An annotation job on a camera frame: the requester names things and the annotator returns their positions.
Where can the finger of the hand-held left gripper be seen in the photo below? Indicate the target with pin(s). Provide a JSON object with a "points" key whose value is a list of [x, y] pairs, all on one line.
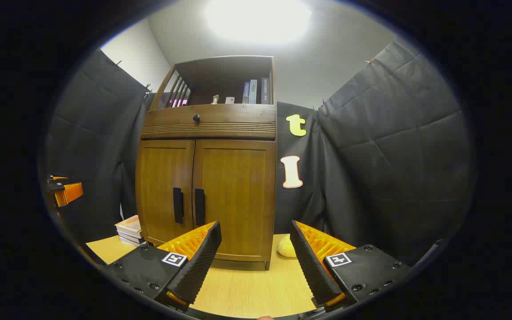
{"points": [[71, 193], [58, 178]]}

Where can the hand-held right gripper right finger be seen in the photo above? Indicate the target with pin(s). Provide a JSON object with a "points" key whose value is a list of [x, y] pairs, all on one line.
{"points": [[311, 266]]}

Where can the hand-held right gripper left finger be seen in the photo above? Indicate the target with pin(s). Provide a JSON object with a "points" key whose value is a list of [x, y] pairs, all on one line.
{"points": [[200, 262]]}

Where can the wooden shoe cabinet door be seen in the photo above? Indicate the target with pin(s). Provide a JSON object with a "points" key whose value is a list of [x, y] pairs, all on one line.
{"points": [[160, 186], [238, 195]]}

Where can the wooden double-door shoe cabinet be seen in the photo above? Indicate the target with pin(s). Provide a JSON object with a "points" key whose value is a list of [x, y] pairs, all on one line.
{"points": [[220, 129]]}

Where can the wooden cabinet drawer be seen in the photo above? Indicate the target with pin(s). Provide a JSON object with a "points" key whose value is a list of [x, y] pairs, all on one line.
{"points": [[234, 116]]}

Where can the pale yellow plush item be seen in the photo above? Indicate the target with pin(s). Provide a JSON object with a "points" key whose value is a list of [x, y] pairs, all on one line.
{"points": [[286, 248]]}

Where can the white paperback book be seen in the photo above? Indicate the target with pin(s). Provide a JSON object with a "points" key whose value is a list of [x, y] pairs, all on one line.
{"points": [[134, 242], [132, 235], [129, 223]]}

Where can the black backdrop cloth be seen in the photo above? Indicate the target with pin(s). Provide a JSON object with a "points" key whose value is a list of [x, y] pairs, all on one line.
{"points": [[394, 155]]}

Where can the dark blue book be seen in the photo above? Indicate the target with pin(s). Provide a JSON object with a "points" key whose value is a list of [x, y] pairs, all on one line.
{"points": [[246, 92]]}

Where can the light grey book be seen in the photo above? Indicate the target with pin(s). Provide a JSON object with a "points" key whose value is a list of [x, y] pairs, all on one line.
{"points": [[253, 91]]}

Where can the large ceiling light panel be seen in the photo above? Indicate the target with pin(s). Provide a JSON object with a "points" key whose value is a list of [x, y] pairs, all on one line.
{"points": [[258, 20]]}

